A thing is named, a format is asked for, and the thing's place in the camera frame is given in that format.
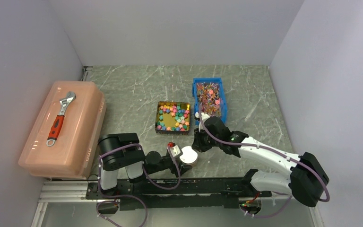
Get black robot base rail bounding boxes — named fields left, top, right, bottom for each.
left=86, top=177, right=272, bottom=211

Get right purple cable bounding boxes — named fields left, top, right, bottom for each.
left=198, top=113, right=331, bottom=219

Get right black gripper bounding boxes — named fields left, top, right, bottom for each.
left=191, top=126, right=221, bottom=153

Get red handled adjustable wrench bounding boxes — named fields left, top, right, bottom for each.
left=46, top=91, right=76, bottom=147

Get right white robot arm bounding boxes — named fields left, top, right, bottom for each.
left=192, top=113, right=330, bottom=207

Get tin of star candies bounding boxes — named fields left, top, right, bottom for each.
left=155, top=101, right=192, bottom=135

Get round white jar lid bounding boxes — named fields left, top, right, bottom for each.
left=179, top=146, right=198, bottom=163

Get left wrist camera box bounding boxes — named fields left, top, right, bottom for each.
left=167, top=142, right=183, bottom=159

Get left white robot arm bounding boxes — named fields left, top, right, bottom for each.
left=97, top=133, right=192, bottom=199

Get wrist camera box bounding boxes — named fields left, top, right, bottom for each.
left=167, top=142, right=183, bottom=159
left=194, top=112, right=210, bottom=123

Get small clear glass jar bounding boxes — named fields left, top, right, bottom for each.
left=183, top=160, right=198, bottom=167

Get orange translucent storage box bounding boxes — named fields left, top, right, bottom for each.
left=18, top=81, right=106, bottom=179

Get blue bin of lollipops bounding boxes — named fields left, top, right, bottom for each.
left=192, top=78, right=227, bottom=122

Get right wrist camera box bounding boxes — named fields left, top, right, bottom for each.
left=194, top=112, right=210, bottom=123

